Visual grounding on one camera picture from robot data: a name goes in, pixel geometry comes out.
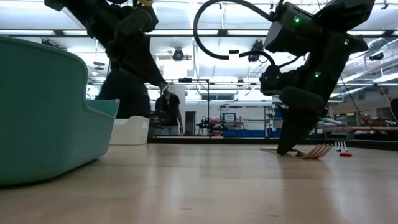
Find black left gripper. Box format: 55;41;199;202
104;30;171;91

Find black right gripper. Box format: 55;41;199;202
276;30;369;156

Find gold fork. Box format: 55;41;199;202
260;142;334;161

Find round black ceiling device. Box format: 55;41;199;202
172;48;185;62

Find white rolled tubes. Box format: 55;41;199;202
320;116;342;129

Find person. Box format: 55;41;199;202
154;90;185;136

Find blue storage bins shelf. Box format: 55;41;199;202
222;107;282;138

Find wooden workbench top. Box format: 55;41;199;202
323;126;398;131

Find white plastic bin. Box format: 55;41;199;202
109;115;150;146

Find black benchtop equipment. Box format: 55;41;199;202
195;117;229;133

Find teal plastic bin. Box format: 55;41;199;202
0;35;121;187

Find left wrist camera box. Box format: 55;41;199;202
116;5;160;37

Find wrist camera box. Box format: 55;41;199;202
116;5;160;37
259;64;284;96

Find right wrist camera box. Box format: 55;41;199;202
259;64;284;96

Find black right gripper cable loop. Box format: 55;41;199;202
192;0;277;68

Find black table frame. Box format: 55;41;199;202
146;136;398;152

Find overhead frame bar with lights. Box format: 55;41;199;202
0;29;398;39

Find black ceiling camera with cable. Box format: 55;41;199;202
247;39;269;64

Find black ceiling camera mount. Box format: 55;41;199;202
40;39;68;52

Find silver ventilation duct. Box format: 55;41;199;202
329;37;398;83

